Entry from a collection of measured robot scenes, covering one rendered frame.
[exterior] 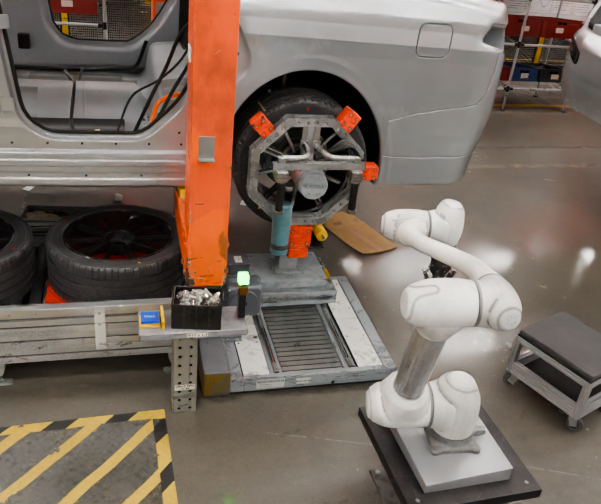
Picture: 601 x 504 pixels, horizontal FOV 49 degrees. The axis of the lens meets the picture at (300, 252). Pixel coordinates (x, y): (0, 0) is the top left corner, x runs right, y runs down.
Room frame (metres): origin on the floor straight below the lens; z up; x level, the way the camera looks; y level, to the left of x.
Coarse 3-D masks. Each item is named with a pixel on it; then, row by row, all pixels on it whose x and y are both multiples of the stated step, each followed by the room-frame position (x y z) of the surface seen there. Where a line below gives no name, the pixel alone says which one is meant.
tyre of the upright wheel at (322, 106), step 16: (272, 96) 3.09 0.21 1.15; (288, 96) 3.05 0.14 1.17; (304, 96) 3.05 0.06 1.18; (320, 96) 3.11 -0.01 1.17; (256, 112) 3.00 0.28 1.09; (272, 112) 2.95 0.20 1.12; (288, 112) 2.97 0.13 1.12; (304, 112) 2.99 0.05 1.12; (320, 112) 3.01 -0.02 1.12; (336, 112) 3.03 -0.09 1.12; (240, 128) 3.01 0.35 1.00; (240, 144) 2.91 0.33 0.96; (240, 160) 2.91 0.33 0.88; (240, 176) 2.91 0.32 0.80; (240, 192) 2.92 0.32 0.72; (256, 208) 2.93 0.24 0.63; (320, 208) 3.03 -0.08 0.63
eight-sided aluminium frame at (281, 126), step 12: (288, 120) 2.88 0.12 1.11; (300, 120) 2.90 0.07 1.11; (312, 120) 2.92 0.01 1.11; (324, 120) 2.93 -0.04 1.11; (336, 120) 2.95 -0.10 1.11; (276, 132) 2.87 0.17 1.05; (336, 132) 2.95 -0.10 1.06; (252, 144) 2.89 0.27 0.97; (264, 144) 2.85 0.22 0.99; (252, 156) 2.83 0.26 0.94; (252, 168) 2.84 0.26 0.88; (252, 180) 2.84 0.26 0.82; (348, 180) 3.02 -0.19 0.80; (252, 192) 2.84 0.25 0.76; (348, 192) 2.99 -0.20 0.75; (264, 204) 2.88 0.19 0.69; (336, 204) 2.97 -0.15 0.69; (300, 216) 2.93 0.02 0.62; (312, 216) 2.94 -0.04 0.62; (324, 216) 2.95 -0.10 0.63
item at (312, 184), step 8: (304, 160) 2.91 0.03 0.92; (296, 176) 2.83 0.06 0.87; (304, 176) 2.78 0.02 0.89; (312, 176) 2.77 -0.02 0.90; (320, 176) 2.78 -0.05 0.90; (296, 184) 2.81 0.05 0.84; (304, 184) 2.76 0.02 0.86; (312, 184) 2.77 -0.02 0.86; (320, 184) 2.78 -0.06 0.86; (304, 192) 2.76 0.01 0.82; (312, 192) 2.77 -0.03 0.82; (320, 192) 2.79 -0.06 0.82
